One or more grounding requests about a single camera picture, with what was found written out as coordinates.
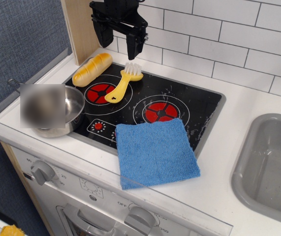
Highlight wooden side post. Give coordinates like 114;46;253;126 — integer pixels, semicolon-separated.
61;0;99;65

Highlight grey oven knob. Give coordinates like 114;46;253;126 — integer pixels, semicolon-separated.
124;206;156;236
31;160;55;186

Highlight yellow object at corner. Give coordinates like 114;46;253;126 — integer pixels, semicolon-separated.
0;225;25;236

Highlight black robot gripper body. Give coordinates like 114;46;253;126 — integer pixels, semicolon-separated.
89;0;148;37

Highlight black toy stove top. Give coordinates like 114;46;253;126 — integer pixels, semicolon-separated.
70;63;226;157

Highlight white toy oven front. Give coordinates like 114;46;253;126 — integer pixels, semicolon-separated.
12;148;173;236

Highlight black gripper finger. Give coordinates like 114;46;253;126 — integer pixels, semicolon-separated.
93;20;114;48
126;34;145;60

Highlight yellow dish brush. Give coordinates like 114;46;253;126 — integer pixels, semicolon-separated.
104;62;144;103

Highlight grey left oven knob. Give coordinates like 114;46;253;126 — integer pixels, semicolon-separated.
31;160;55;186

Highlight grey sink basin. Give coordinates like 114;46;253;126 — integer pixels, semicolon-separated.
231;114;281;222

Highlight grey right oven knob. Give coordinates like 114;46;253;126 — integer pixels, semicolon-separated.
124;206;156;236

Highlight blue microfiber cloth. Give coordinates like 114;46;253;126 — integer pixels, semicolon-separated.
115;118;201;190

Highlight stainless steel pot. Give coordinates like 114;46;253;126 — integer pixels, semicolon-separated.
7;79;85;138

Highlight yellow toy bread loaf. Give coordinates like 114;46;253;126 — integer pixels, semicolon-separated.
72;53;113;88

